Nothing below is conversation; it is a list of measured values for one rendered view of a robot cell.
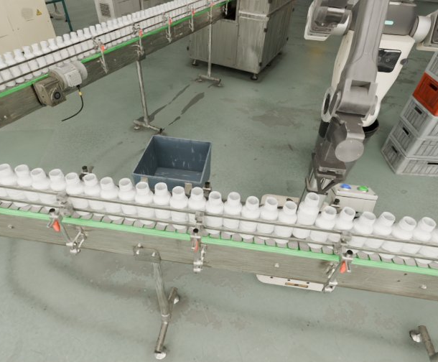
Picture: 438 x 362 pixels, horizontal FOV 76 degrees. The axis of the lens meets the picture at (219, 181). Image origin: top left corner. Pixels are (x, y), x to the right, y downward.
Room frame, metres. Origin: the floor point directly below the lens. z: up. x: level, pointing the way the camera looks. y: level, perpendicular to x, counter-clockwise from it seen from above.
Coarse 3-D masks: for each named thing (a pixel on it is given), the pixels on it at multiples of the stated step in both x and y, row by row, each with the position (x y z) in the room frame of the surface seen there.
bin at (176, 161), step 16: (160, 144) 1.20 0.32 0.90; (176, 144) 1.19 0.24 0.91; (192, 144) 1.18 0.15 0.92; (208, 144) 1.17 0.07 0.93; (144, 160) 1.04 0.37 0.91; (160, 160) 1.20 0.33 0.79; (176, 160) 1.19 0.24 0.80; (192, 160) 1.18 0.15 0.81; (208, 160) 1.09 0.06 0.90; (144, 176) 0.89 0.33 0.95; (160, 176) 1.12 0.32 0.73; (176, 176) 1.13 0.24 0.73; (192, 176) 1.14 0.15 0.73; (208, 176) 1.11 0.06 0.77
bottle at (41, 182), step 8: (40, 168) 0.66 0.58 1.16; (32, 176) 0.63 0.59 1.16; (40, 176) 0.63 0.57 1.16; (48, 176) 0.67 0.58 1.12; (32, 184) 0.63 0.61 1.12; (40, 184) 0.63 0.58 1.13; (48, 184) 0.64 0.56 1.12; (48, 200) 0.62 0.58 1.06; (56, 200) 0.63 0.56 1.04; (48, 208) 0.62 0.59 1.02; (56, 208) 0.62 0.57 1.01
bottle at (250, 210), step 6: (252, 198) 0.60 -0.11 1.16; (246, 204) 0.58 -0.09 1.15; (252, 204) 0.57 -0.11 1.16; (246, 210) 0.57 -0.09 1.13; (252, 210) 0.57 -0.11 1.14; (258, 210) 0.58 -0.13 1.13; (246, 216) 0.56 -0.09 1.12; (252, 216) 0.56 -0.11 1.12; (258, 216) 0.57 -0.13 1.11; (240, 222) 0.58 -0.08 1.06; (246, 222) 0.56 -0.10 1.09; (240, 228) 0.57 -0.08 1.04; (246, 228) 0.56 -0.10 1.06; (252, 228) 0.56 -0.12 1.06; (240, 234) 0.57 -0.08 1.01
